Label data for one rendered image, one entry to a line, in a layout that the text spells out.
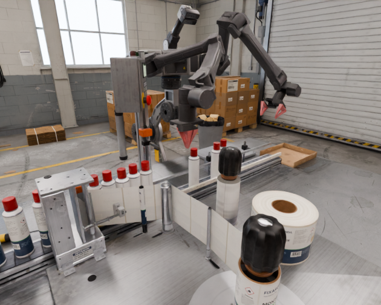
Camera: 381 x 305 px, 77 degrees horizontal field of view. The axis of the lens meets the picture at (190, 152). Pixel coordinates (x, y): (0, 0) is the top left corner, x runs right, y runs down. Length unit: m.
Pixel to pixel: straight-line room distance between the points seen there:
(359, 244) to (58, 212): 1.02
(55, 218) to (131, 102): 0.45
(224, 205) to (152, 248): 0.29
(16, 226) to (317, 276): 0.90
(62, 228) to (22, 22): 5.68
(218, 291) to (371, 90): 4.67
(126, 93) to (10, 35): 5.39
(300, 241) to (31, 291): 0.80
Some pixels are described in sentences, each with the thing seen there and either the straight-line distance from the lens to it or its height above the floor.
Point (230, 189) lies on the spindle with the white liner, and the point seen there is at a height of 1.04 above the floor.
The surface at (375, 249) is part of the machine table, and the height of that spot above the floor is 0.83.
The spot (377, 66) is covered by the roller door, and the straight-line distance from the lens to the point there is 5.07.
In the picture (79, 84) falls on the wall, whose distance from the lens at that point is 6.39.
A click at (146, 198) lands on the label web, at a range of 0.86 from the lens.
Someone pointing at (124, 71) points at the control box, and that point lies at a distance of 0.90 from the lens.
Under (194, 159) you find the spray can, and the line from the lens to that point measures 1.09.
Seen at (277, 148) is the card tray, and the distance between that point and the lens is 1.94.
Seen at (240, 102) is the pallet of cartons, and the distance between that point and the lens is 5.10.
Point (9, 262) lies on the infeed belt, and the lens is 0.99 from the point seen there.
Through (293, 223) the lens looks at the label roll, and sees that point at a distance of 0.78.
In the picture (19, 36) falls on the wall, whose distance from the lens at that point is 6.23.
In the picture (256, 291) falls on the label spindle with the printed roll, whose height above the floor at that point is 1.05.
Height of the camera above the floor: 1.46
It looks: 21 degrees down
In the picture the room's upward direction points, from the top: straight up
